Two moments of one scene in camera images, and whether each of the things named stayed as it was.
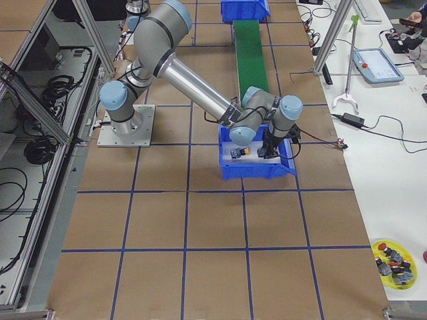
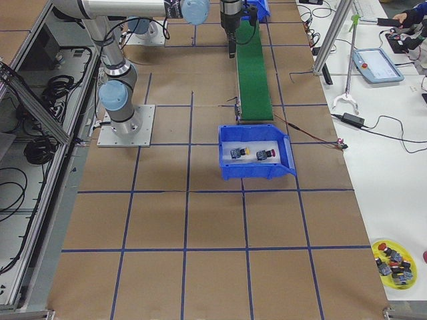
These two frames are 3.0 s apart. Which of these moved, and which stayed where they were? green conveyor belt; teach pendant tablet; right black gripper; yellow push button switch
Moved: right black gripper
Stayed: yellow push button switch; teach pendant tablet; green conveyor belt
